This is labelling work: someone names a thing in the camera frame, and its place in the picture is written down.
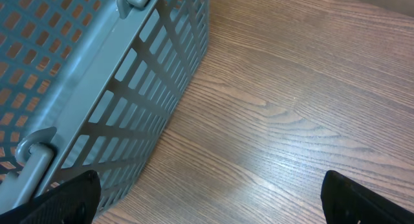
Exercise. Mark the grey plastic mesh basket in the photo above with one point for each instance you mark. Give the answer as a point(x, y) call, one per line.
point(91, 85)

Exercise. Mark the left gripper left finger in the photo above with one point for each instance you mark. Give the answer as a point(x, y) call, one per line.
point(75, 201)

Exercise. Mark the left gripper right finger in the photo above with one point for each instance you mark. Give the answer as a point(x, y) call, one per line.
point(346, 201)

